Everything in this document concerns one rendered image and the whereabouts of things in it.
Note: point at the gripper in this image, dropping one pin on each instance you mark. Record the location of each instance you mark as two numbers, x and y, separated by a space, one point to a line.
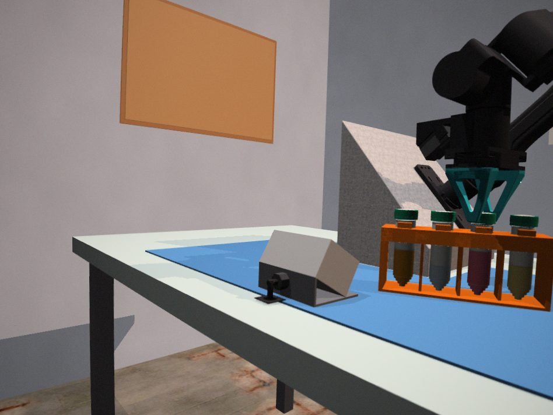
491 145

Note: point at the blue bench mat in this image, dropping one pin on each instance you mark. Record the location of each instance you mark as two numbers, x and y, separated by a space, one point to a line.
513 346

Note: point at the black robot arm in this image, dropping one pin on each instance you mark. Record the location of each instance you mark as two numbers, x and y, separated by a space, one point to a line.
479 77

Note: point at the green screw cap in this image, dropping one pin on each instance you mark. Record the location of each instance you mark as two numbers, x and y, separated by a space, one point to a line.
406 214
524 220
487 218
443 216

